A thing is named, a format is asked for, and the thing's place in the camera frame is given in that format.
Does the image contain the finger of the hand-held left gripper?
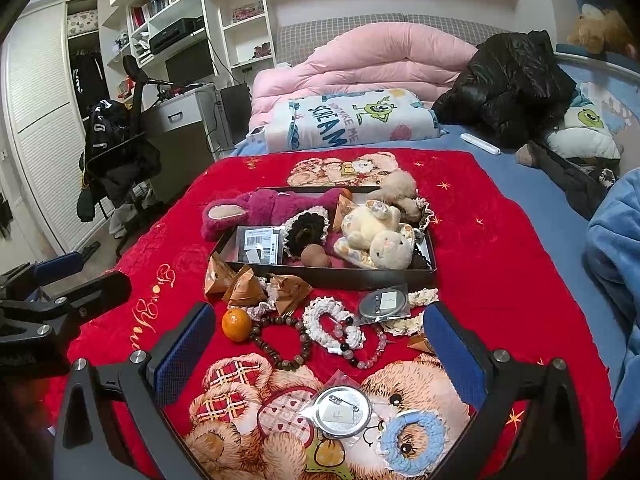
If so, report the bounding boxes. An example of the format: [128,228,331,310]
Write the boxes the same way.
[0,251,85,302]
[0,271,133,347]

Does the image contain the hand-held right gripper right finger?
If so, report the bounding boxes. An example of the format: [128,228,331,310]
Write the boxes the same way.
[422,301,588,480]

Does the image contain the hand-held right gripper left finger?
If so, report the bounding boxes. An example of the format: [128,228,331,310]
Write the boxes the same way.
[52,301,217,480]

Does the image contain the wooden bead bracelet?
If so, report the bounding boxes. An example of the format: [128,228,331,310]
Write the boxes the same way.
[248,310,311,372]

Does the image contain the black shallow box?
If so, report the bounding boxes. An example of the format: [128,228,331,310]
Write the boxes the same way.
[207,186,438,292]

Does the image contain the cream crochet scrunchie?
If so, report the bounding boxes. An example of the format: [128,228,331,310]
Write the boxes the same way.
[382,287,441,338]

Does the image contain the grey round tin in packet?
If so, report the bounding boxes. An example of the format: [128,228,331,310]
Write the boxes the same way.
[357,284,412,323]

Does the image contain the blue crochet scrunchie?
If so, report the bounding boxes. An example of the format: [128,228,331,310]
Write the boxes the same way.
[378,408,447,477]

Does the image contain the red bear-print blanket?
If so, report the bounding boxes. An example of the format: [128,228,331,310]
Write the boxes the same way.
[67,147,623,480]

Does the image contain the silver pin badge in packet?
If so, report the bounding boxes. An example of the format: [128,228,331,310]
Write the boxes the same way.
[300,370,381,443]

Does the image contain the black clothes on chair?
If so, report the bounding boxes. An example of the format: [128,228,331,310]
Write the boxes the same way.
[77,100,163,223]

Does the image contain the barcode label packet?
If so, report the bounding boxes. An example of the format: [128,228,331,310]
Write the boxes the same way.
[236,226,285,265]

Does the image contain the white crochet scrunchie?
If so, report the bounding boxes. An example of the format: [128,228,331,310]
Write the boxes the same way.
[302,297,363,356]

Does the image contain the black lace-trimmed scrunchie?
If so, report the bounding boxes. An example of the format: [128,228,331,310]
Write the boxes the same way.
[407,199,437,272]

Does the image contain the grey drawer cabinet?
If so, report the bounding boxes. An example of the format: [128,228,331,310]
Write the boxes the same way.
[142,85,221,206]

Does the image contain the bed with blue sheet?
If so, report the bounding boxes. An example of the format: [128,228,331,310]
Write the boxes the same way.
[235,12,640,436]

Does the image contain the cream plush rabbit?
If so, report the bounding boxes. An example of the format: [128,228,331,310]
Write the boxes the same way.
[332,200,416,271]

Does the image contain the brown ball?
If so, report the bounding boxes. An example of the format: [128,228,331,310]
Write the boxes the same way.
[300,244,332,268]

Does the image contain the pink plush bear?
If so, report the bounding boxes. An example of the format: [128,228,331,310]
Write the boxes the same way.
[201,189,346,246]

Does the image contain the black scrunchie with white lace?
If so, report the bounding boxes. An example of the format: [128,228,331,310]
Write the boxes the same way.
[280,208,331,261]

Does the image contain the beige plush toy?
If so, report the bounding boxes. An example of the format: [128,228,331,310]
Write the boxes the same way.
[372,170,426,223]

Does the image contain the hanging black garment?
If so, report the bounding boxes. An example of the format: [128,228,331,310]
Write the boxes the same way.
[69,50,108,111]

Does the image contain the black office chair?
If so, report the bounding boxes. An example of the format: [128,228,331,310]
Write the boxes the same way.
[77,55,173,256]

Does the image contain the blue fleece blanket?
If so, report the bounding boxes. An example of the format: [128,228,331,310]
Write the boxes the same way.
[586,167,640,311]

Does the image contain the dark clothing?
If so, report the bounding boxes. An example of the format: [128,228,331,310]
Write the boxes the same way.
[515,140,621,221]

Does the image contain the white remote control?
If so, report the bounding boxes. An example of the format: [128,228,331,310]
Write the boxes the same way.
[460,132,502,155]

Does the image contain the black computer tower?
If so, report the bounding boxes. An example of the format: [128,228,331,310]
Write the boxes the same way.
[219,82,252,148]

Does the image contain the black monitor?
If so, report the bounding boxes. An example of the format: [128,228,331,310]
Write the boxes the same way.
[165,40,216,88]

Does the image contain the cartoon-print pillow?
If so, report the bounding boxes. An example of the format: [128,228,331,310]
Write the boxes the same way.
[545,87,623,161]

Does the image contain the black printer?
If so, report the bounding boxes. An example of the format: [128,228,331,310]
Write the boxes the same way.
[149,16,206,56]

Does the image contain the row of red books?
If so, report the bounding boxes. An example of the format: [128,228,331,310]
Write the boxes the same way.
[130,2,151,36]

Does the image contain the monster print pillow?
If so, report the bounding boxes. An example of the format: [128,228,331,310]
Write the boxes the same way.
[265,87,448,153]

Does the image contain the black puffer jacket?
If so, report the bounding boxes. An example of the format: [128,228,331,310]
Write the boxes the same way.
[431,30,578,148]

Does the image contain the pink duvet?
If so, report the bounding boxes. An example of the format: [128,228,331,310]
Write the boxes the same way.
[248,22,481,128]

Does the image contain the pink box on shelf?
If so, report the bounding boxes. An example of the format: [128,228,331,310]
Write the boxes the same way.
[231,2,265,23]

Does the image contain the grey checked headboard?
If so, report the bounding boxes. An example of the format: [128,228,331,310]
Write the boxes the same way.
[277,12,483,66]

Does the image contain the brown teddy bear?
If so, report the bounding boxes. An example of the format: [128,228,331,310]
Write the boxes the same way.
[567,4,636,56]

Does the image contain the crystal bead bracelet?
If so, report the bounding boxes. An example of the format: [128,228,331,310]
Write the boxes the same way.
[330,312,396,368]

